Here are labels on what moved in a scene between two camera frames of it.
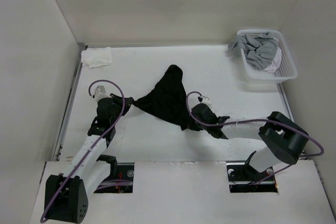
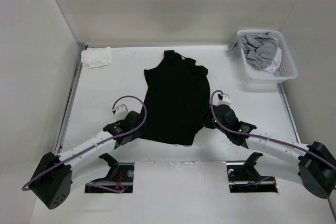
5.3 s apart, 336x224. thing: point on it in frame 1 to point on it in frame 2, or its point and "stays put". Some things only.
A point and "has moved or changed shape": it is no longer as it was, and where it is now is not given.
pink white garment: x=276 y=61 stays put
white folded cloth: x=96 y=57 stays put
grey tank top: x=258 y=50 stays put
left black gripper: x=128 y=102 to x=136 y=134
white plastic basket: x=286 y=70 stays put
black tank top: x=168 y=100 has moved or changed shape
